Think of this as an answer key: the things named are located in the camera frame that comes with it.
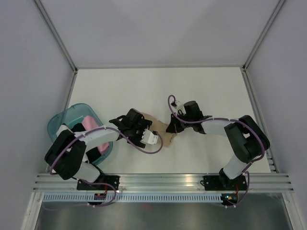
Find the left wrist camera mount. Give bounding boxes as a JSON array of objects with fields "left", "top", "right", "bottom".
[{"left": 141, "top": 129, "right": 159, "bottom": 145}]

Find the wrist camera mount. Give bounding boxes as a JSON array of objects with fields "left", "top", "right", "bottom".
[
  {"left": 141, "top": 129, "right": 159, "bottom": 145},
  {"left": 172, "top": 100, "right": 186, "bottom": 116}
]

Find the aluminium front rail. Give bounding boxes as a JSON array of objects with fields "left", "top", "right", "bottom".
[{"left": 32, "top": 173, "right": 294, "bottom": 193}]

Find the black rolled t shirt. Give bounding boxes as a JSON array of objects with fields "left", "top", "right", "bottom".
[{"left": 71, "top": 123, "right": 101, "bottom": 163}]

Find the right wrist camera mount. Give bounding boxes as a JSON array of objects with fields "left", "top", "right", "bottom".
[{"left": 172, "top": 100, "right": 186, "bottom": 116}]

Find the pink rolled t shirt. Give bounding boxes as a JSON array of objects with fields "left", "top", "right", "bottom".
[{"left": 81, "top": 115, "right": 111, "bottom": 155}]

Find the beige t shirt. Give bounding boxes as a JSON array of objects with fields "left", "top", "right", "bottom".
[{"left": 142, "top": 113, "right": 177, "bottom": 147}]

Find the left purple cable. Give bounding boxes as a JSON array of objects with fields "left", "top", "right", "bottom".
[{"left": 43, "top": 126, "right": 164, "bottom": 210}]

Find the white rolled t shirt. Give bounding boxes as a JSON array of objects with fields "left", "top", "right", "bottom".
[{"left": 56, "top": 124, "right": 68, "bottom": 137}]

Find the white slotted cable duct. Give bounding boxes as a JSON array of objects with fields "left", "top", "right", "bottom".
[{"left": 43, "top": 193, "right": 222, "bottom": 203}]

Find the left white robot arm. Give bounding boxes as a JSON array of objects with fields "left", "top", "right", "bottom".
[{"left": 45, "top": 109, "right": 159, "bottom": 190}]

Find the purple cable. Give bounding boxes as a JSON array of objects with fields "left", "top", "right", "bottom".
[
  {"left": 43, "top": 126, "right": 164, "bottom": 210},
  {"left": 167, "top": 95, "right": 266, "bottom": 208}
]

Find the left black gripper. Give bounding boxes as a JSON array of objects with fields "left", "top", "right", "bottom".
[{"left": 127, "top": 119, "right": 152, "bottom": 149}]

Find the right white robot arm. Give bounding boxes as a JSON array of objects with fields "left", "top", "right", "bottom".
[{"left": 166, "top": 95, "right": 271, "bottom": 189}]

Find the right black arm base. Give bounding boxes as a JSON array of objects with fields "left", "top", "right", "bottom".
[{"left": 200, "top": 169, "right": 248, "bottom": 191}]

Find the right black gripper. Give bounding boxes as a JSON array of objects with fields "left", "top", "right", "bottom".
[{"left": 166, "top": 111, "right": 193, "bottom": 133}]

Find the teal plastic basket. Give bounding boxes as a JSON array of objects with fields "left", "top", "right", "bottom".
[{"left": 47, "top": 103, "right": 113, "bottom": 166}]

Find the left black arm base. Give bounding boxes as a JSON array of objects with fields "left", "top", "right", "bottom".
[{"left": 77, "top": 174, "right": 120, "bottom": 191}]

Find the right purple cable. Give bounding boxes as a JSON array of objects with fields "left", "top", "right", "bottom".
[{"left": 167, "top": 95, "right": 266, "bottom": 208}]

